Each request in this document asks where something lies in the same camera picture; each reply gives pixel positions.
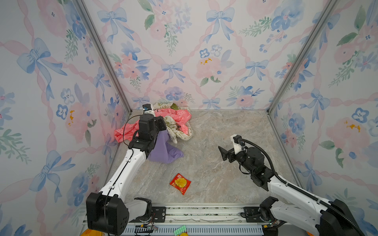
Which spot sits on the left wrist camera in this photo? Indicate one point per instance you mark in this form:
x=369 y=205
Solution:
x=148 y=109

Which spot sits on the red snack packet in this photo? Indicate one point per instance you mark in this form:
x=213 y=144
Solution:
x=180 y=183

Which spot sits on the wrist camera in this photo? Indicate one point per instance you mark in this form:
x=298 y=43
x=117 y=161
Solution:
x=148 y=109
x=237 y=144

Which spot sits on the pink printed jacket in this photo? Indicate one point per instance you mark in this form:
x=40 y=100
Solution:
x=126 y=132

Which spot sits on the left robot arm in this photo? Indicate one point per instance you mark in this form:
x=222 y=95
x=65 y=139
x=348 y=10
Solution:
x=106 y=210

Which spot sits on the purple cloth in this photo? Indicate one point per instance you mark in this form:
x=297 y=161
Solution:
x=163 y=151

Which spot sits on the cream green printed cloth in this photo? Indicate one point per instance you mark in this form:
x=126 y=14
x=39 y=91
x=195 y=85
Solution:
x=176 y=120

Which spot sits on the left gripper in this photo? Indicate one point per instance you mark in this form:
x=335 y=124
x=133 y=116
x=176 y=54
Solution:
x=159 y=121

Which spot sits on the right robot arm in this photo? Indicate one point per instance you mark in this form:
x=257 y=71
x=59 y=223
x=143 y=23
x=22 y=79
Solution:
x=313 y=214

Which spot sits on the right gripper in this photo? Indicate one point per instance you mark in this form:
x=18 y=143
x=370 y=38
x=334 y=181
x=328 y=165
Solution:
x=225 y=154

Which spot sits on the metal base rail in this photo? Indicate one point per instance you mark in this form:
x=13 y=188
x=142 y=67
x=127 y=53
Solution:
x=206 y=219

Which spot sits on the green toy block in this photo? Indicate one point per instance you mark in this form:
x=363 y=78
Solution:
x=182 y=231

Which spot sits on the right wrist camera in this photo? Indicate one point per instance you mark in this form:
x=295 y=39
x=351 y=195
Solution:
x=237 y=144

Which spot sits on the metal corner post left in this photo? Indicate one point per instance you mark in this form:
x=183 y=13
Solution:
x=88 y=23

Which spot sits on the metal corner post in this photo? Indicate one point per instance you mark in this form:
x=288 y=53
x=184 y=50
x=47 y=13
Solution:
x=88 y=23
x=307 y=46

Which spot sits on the orange toy object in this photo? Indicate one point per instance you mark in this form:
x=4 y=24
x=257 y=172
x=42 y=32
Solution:
x=89 y=232

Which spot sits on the metal corner post right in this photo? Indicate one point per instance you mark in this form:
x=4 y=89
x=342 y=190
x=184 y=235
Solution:
x=307 y=46

